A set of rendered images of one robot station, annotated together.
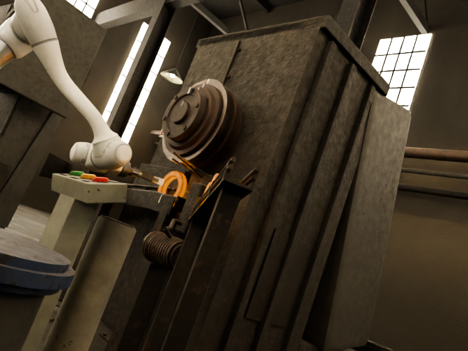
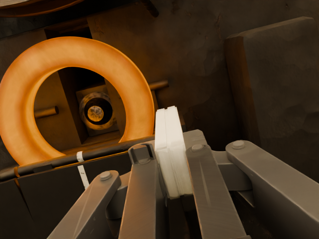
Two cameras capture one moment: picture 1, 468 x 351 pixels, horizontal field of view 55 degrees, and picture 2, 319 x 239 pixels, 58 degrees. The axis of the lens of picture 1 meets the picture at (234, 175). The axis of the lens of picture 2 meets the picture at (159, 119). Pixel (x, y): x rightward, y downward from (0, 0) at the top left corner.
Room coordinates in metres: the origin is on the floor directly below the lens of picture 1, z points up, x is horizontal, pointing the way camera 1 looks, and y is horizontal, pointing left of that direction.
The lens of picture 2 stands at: (1.91, 0.44, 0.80)
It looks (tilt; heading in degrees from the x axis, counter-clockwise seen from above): 13 degrees down; 316
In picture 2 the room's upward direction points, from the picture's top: 14 degrees counter-clockwise
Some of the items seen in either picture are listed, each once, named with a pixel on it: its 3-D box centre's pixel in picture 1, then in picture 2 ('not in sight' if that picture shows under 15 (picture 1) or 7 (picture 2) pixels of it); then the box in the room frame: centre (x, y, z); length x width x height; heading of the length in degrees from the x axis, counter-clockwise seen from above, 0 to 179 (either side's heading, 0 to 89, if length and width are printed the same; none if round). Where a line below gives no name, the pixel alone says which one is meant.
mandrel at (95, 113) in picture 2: not in sight; (107, 103); (2.33, 0.15, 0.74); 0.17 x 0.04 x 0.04; 132
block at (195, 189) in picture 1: (196, 210); (277, 124); (2.05, 0.11, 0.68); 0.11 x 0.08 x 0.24; 132
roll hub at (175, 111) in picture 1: (183, 113); not in sight; (2.15, 0.34, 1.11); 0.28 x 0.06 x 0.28; 42
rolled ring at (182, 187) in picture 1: (171, 189); (78, 115); (2.22, 0.27, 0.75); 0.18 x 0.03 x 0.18; 43
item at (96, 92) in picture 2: not in sight; (115, 96); (2.38, 0.09, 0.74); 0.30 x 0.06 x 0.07; 132
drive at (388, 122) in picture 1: (313, 232); not in sight; (2.99, -0.64, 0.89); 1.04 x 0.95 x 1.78; 132
